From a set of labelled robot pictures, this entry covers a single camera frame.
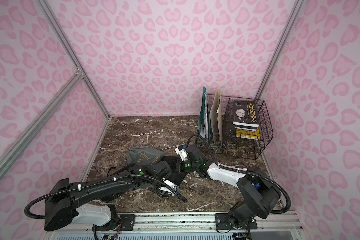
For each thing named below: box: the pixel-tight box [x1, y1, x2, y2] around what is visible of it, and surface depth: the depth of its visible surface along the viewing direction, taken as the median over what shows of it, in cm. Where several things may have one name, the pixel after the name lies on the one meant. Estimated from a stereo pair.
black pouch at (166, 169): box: [152, 156, 188, 186], surface depth 62 cm
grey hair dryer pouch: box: [126, 145, 167, 169], surface depth 92 cm
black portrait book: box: [233, 100, 260, 128], surface depth 92 cm
